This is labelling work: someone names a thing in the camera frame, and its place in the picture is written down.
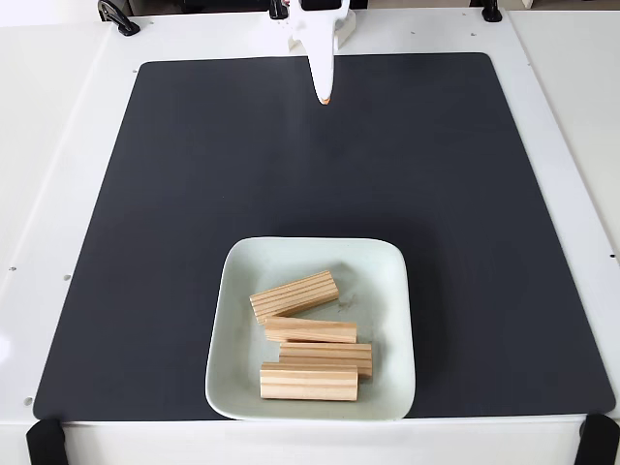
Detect grooved wooden block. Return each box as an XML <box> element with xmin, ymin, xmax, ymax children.
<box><xmin>263</xmin><ymin>316</ymin><xmax>359</xmax><ymax>345</ymax></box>
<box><xmin>278</xmin><ymin>341</ymin><xmax>374</xmax><ymax>379</ymax></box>
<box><xmin>259</xmin><ymin>360</ymin><xmax>360</xmax><ymax>403</ymax></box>
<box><xmin>249</xmin><ymin>269</ymin><xmax>341</xmax><ymax>326</ymax></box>

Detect pale green square plate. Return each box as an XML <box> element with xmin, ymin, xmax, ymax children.
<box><xmin>204</xmin><ymin>235</ymin><xmax>418</xmax><ymax>421</ymax></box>

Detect black rubber mat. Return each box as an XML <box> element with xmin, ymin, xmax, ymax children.
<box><xmin>32</xmin><ymin>51</ymin><xmax>616</xmax><ymax>421</ymax></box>

